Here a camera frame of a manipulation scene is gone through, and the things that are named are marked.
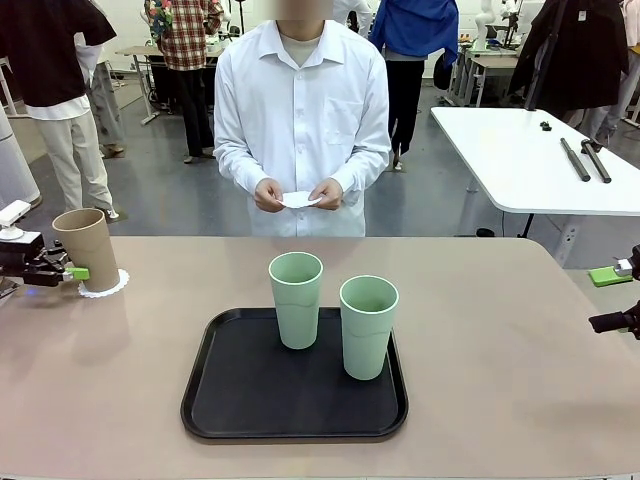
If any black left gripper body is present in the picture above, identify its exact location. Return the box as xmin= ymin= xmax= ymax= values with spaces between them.
xmin=0 ymin=232 xmax=46 ymax=277

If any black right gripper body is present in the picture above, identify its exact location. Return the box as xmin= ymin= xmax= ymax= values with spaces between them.
xmin=622 ymin=244 xmax=640 ymax=342

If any brown plastic cup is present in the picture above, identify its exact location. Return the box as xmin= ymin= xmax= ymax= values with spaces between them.
xmin=51 ymin=207 xmax=121 ymax=294

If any white scalloped paper coaster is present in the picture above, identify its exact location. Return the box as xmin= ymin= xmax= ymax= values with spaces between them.
xmin=77 ymin=268 xmax=132 ymax=301
xmin=278 ymin=190 xmax=324 ymax=209

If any light green plastic cup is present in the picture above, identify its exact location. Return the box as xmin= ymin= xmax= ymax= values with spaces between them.
xmin=339 ymin=276 xmax=400 ymax=382
xmin=268 ymin=252 xmax=324 ymax=350

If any person's right forearm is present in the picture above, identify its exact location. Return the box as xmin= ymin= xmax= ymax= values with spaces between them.
xmin=213 ymin=144 xmax=269 ymax=199

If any person's left forearm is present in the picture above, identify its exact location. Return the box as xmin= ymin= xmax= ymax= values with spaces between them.
xmin=329 ymin=144 xmax=392 ymax=197

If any person's right hand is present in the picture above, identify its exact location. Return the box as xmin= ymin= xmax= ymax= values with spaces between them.
xmin=253 ymin=177 xmax=287 ymax=214

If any person's left hand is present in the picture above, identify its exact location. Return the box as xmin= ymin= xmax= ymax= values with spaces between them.
xmin=308 ymin=178 xmax=346 ymax=212

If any white cylindrical air purifier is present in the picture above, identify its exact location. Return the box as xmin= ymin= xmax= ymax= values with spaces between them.
xmin=0 ymin=107 xmax=43 ymax=214

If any black rod with clamp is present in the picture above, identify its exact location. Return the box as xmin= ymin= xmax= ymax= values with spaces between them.
xmin=579 ymin=139 xmax=613 ymax=185

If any plain black metal rod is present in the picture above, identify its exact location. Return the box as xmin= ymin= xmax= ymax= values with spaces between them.
xmin=559 ymin=137 xmax=592 ymax=183

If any white side table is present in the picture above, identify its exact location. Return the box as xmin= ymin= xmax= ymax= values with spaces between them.
xmin=429 ymin=106 xmax=640 ymax=239

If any person in grey trousers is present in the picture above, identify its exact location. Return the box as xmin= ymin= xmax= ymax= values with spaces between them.
xmin=74 ymin=32 xmax=126 ymax=159

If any person in black top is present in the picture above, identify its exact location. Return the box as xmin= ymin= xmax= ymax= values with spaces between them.
xmin=0 ymin=0 xmax=121 ymax=221

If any grey background desk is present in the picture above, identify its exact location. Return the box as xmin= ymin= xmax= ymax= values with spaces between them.
xmin=115 ymin=45 xmax=169 ymax=126

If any person in black coat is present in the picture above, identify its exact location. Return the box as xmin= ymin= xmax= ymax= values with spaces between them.
xmin=507 ymin=0 xmax=630 ymax=147

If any black tripod stand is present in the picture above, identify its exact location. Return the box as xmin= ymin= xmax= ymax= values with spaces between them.
xmin=524 ymin=0 xmax=571 ymax=112

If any row of grey desks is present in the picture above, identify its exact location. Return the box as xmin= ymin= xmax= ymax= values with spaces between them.
xmin=455 ymin=42 xmax=521 ymax=109

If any person in plaid shirt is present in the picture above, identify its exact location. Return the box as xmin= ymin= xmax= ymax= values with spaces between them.
xmin=144 ymin=0 xmax=225 ymax=165

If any black bag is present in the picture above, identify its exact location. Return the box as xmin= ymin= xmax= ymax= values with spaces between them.
xmin=432 ymin=52 xmax=454 ymax=92

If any black plastic tray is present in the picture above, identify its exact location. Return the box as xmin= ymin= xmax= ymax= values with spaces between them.
xmin=180 ymin=307 xmax=410 ymax=441

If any person in white shirt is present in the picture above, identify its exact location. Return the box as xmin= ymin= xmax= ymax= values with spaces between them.
xmin=213 ymin=19 xmax=392 ymax=239

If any person in blue jacket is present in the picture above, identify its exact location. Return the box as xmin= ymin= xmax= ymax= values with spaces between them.
xmin=368 ymin=0 xmax=460 ymax=172

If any person in white top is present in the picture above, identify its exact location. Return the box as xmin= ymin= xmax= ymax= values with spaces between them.
xmin=332 ymin=0 xmax=374 ymax=40

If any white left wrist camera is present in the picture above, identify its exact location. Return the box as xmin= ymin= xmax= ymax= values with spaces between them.
xmin=0 ymin=199 xmax=32 ymax=241

